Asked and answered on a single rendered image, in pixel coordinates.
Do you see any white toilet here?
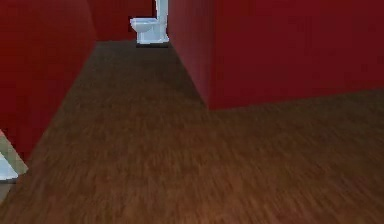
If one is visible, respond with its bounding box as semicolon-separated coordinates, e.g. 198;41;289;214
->
129;0;170;46

